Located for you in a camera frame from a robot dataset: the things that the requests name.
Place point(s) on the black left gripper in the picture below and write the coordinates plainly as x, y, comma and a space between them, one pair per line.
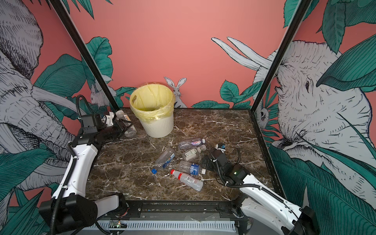
120, 128

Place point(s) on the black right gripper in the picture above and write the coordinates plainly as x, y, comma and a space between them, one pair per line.
209, 166

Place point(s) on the clear bottle blue cap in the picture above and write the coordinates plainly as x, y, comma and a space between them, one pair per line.
164, 160

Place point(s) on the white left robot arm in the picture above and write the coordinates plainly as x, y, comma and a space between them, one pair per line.
69, 209

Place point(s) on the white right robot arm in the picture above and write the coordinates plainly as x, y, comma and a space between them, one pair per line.
260, 202

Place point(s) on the white ribbed waste bin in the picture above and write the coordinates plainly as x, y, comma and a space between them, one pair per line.
159, 128

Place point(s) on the yellow plastic bin liner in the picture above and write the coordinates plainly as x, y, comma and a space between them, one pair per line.
152, 102

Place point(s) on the clear bottle blue label centre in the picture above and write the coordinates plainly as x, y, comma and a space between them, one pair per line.
191, 168

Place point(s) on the clear bottle white label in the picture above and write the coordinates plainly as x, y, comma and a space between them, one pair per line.
194, 153

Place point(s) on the clear bottle purple label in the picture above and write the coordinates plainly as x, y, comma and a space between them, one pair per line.
191, 143

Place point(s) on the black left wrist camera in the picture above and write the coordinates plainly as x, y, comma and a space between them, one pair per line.
93, 123

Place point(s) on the black left corner frame post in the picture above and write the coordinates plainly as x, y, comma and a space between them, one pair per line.
81, 46

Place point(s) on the black corner frame post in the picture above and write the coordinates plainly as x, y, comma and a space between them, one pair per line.
289, 35
81, 46

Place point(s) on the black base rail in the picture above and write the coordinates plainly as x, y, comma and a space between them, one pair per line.
226, 209

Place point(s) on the white vented cable duct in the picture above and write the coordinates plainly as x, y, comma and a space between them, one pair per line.
164, 225

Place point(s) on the black right corner frame post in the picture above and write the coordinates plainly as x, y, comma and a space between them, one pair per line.
289, 35

